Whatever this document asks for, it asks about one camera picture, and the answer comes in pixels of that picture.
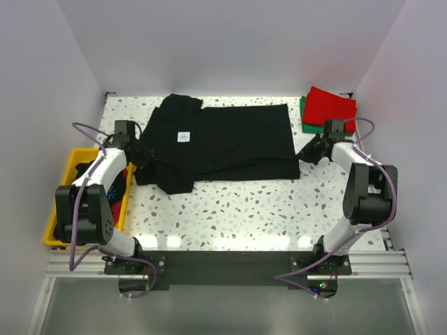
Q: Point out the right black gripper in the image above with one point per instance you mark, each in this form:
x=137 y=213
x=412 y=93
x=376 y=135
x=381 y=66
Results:
x=306 y=153

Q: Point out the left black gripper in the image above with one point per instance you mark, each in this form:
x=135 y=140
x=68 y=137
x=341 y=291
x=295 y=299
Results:
x=146 y=157

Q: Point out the black t shirt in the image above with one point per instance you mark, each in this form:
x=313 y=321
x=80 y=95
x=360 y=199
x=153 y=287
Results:
x=193 y=143

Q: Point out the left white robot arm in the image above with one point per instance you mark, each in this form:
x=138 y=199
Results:
x=83 y=212

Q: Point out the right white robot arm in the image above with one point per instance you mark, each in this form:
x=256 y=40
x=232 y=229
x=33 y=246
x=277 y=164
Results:
x=370 y=196

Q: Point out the folded green t shirt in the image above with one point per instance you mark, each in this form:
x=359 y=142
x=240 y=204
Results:
x=306 y=128

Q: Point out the folded red t shirt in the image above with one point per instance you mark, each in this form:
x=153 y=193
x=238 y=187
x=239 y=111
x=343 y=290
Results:
x=322 y=105

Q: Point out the black clothes in bin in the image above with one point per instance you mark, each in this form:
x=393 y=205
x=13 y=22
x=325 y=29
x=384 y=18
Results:
x=116 y=191

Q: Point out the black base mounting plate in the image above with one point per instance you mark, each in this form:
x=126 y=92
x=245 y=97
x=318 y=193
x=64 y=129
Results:
x=159 y=270

